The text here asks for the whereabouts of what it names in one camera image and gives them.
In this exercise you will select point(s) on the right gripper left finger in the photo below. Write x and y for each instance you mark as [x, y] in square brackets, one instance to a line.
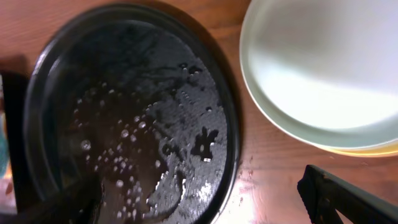
[80, 203]

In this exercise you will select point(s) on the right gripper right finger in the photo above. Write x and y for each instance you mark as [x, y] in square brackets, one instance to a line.
[325, 196]

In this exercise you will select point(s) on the green scrub sponge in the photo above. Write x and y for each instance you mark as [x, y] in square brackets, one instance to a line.
[4, 152]

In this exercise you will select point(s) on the yellow plate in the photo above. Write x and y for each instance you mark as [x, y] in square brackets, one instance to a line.
[385, 150]

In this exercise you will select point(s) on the mint green plate with stain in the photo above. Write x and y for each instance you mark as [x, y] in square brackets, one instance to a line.
[324, 71]

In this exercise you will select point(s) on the round black serving tray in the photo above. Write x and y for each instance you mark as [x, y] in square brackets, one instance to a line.
[133, 94]

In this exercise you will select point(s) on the black rectangular tray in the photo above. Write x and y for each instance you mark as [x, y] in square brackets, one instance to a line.
[14, 86]

